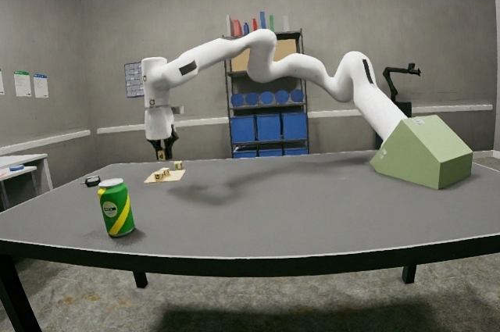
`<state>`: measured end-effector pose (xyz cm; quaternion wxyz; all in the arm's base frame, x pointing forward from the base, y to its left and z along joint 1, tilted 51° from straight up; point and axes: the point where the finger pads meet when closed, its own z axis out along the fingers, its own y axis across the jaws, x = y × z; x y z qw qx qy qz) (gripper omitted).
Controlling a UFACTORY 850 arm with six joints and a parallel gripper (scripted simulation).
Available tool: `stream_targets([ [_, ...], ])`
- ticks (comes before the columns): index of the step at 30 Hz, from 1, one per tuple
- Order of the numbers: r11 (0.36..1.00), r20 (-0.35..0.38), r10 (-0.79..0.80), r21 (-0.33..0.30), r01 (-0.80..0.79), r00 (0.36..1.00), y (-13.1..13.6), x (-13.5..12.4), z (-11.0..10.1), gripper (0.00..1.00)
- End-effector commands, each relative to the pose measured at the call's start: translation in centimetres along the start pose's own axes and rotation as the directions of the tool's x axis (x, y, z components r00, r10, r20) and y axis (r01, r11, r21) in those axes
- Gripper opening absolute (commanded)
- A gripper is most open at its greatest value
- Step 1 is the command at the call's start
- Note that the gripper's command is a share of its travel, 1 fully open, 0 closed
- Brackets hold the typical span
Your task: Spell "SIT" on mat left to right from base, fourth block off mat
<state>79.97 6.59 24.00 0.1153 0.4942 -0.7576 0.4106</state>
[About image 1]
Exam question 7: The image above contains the green drink can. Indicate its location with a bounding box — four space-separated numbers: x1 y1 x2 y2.
98 179 134 237

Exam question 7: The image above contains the beige square mat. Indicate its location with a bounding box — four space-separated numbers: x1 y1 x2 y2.
144 170 185 184

